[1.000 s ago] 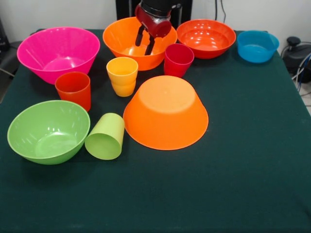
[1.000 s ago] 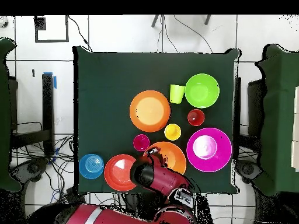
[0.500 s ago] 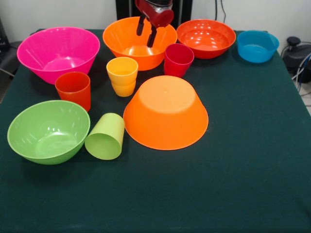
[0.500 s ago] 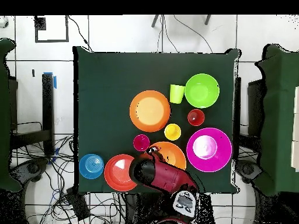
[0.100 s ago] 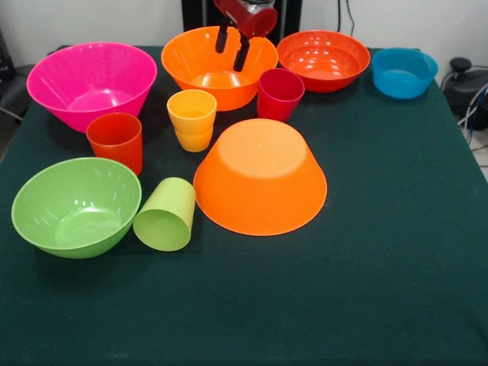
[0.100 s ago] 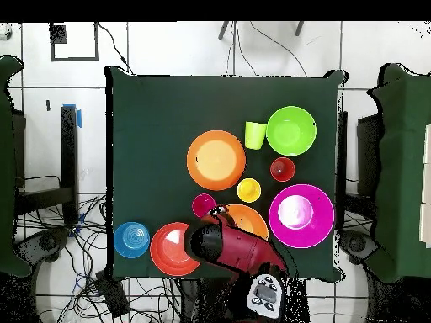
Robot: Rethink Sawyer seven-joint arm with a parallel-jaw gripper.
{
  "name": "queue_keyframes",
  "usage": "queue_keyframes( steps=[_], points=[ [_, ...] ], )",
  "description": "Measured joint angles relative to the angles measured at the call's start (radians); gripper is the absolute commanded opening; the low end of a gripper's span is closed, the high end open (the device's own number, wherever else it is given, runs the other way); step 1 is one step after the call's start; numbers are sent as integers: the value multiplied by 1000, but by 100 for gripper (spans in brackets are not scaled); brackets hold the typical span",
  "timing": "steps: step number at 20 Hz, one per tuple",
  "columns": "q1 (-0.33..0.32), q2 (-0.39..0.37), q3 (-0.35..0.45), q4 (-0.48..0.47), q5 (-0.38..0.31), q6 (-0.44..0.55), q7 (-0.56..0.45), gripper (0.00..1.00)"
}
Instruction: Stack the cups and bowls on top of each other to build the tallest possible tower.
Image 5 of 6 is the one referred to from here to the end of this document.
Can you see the pink plastic bowl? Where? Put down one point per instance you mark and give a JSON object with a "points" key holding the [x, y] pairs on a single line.
{"points": [[57, 76]]}

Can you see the orange plastic bowl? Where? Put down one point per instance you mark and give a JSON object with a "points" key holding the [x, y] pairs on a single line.
{"points": [[259, 190], [187, 57]]}

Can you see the black equipment box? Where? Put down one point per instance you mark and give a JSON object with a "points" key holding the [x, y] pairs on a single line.
{"points": [[5, 57]]}

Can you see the green plastic bowl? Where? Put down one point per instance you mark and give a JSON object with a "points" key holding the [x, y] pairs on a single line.
{"points": [[76, 206]]}

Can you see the yellow plastic cup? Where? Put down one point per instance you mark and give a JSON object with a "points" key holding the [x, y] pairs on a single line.
{"points": [[192, 129]]}

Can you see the red plastic cup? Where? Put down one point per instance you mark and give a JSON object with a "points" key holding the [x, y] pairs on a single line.
{"points": [[114, 145]]}

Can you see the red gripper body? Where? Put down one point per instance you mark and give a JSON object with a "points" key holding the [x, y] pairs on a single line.
{"points": [[251, 19]]}

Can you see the red-orange plastic bowl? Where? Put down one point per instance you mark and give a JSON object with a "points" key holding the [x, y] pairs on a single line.
{"points": [[324, 53]]}

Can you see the blue plastic bowl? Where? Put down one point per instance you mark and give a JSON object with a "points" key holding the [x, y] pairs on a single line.
{"points": [[400, 85]]}

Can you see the magenta plastic cup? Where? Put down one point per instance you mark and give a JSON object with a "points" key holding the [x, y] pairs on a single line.
{"points": [[280, 101]]}

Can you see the green plastic cup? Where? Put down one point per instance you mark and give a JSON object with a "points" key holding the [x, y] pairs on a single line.
{"points": [[164, 228]]}

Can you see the black cabinet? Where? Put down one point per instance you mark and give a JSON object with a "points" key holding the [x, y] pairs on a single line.
{"points": [[194, 15]]}

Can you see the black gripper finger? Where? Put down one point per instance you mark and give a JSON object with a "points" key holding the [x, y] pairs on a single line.
{"points": [[241, 55], [221, 38]]}

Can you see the dark green table cloth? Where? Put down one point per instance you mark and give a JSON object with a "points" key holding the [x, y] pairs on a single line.
{"points": [[244, 297]]}

